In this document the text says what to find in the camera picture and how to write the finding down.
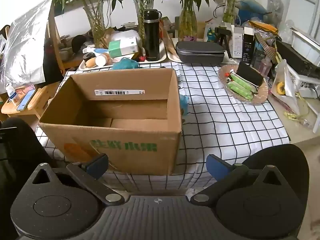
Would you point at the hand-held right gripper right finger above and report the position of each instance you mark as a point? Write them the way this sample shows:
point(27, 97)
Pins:
point(217, 168)

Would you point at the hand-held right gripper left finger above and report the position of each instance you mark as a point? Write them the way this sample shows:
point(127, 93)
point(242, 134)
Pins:
point(97, 166)

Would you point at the brown cardboard box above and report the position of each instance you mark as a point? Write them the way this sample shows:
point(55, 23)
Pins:
point(130, 145)

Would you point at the blue plastic packet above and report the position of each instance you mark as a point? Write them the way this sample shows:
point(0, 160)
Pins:
point(183, 105)

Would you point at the blue smartphone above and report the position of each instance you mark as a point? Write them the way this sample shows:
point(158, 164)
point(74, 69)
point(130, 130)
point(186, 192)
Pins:
point(26, 100)

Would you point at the black white checkered tablecloth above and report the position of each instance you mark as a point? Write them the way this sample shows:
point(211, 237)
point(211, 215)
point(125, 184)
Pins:
point(225, 120)

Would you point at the small white dropper bottle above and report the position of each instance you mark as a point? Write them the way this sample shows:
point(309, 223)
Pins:
point(11, 93)

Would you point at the wooden chair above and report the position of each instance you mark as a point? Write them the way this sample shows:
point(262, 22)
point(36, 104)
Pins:
point(42, 97)

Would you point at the green wrapped packet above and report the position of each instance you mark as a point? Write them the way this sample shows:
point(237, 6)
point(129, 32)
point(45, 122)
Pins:
point(240, 87)

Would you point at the glass plate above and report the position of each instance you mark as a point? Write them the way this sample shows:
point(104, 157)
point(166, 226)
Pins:
point(260, 95)

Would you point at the black pouch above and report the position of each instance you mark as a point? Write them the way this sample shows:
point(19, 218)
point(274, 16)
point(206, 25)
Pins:
point(250, 75)

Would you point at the silver foil bag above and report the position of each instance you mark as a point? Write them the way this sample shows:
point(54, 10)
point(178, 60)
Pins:
point(25, 45)

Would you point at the yellow tape measure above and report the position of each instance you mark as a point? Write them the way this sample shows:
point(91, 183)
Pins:
point(281, 88)

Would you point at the teal mesh bath sponge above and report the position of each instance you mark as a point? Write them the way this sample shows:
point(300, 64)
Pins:
point(125, 63)

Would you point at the white capped bottle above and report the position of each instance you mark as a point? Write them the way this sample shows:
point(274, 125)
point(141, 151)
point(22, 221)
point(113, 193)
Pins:
point(102, 59)

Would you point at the black tape roll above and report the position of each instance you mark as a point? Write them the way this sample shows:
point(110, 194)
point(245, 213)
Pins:
point(88, 56)

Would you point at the clear plastic bag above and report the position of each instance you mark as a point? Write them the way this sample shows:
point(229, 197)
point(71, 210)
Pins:
point(290, 85)

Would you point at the pink bottle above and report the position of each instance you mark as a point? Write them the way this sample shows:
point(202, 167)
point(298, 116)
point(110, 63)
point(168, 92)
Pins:
point(264, 67)

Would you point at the blue white tube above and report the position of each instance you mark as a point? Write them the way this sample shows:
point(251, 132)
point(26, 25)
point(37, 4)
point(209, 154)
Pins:
point(96, 50)

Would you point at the red foil packet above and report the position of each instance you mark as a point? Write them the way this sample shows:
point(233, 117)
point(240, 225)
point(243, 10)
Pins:
point(142, 58)

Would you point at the black round object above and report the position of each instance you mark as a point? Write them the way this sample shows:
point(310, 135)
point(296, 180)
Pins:
point(78, 42)

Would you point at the grey zip case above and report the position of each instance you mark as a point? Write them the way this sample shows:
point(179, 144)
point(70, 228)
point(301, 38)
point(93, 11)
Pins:
point(200, 51)

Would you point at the green white tissue box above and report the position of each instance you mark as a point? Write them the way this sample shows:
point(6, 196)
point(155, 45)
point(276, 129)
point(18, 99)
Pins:
point(125, 46)

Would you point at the black carton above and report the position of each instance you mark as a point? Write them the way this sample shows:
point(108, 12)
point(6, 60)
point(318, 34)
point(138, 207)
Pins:
point(248, 45)

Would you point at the white carton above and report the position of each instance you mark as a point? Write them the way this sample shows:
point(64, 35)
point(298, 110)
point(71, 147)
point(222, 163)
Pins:
point(237, 42)

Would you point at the crumpled brown paper bag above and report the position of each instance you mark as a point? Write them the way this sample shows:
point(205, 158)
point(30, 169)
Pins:
point(108, 37)

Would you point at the black rectangular box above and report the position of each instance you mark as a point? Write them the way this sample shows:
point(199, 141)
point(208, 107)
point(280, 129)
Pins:
point(297, 60)

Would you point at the small black tripod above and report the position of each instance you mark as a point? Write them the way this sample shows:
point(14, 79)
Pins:
point(223, 33)

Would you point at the teal patterned bag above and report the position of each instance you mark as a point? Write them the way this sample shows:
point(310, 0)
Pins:
point(210, 33)

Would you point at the white plastic bag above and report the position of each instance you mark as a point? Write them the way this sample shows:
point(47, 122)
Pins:
point(125, 33)

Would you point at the tall brown paper bag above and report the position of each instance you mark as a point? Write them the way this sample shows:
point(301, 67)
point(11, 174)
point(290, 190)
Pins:
point(168, 42)

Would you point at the black thermos bottle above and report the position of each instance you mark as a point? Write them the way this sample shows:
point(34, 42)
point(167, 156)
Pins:
point(152, 37)

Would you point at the cut glass vase with bamboo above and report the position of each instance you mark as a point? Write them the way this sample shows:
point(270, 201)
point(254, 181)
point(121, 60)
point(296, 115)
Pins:
point(96, 22)
point(141, 7)

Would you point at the yellow orange cloth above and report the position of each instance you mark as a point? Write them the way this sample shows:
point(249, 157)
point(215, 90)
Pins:
point(265, 27)

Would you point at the smooth glass vase with bamboo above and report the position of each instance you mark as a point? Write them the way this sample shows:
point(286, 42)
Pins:
point(187, 22)

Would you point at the white bowl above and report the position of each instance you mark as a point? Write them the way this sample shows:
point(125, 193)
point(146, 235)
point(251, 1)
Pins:
point(307, 47)

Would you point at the small glass vase with bamboo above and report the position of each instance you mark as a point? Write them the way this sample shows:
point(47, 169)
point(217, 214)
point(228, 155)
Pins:
point(229, 12)

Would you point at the blue plush toy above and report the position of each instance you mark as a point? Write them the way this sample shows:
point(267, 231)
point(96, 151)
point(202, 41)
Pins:
point(252, 8)

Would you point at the clear plastic bottle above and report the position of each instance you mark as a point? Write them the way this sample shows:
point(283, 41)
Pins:
point(274, 5)

